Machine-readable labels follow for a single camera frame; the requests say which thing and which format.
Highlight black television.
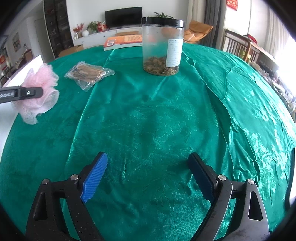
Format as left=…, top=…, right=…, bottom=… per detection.
left=105, top=7, right=142, bottom=29

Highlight clear bag of brown sticks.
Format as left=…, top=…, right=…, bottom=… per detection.
left=64, top=61, right=115, bottom=92

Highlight red flowers in white vase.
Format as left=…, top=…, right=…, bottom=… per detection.
left=73, top=23, right=89, bottom=39

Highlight dark glass display cabinet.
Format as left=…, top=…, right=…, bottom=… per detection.
left=43, top=0, right=74, bottom=58

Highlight green satin tablecloth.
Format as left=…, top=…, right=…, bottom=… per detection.
left=1, top=45, right=295, bottom=240

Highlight dark wooden chair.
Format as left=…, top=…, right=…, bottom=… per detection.
left=221, top=29, right=279, bottom=72

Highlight clear jar with black lid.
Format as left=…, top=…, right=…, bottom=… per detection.
left=142, top=16, right=185, bottom=76

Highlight grey curtain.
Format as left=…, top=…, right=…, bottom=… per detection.
left=201, top=0, right=226, bottom=49

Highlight pink mesh bath pouf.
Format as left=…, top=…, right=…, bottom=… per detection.
left=13, top=64, right=59, bottom=125

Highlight brown cardboard box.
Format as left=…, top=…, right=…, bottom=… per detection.
left=58, top=45, right=84, bottom=58

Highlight orange lounge chair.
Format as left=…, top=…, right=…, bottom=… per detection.
left=184, top=20, right=213, bottom=44

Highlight white tv cabinet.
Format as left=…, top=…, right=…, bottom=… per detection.
left=73, top=27, right=142, bottom=49

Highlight orange book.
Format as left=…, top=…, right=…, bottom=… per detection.
left=103, top=35, right=142, bottom=51

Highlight green potted plant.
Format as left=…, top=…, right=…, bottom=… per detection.
left=154, top=12, right=173, bottom=19

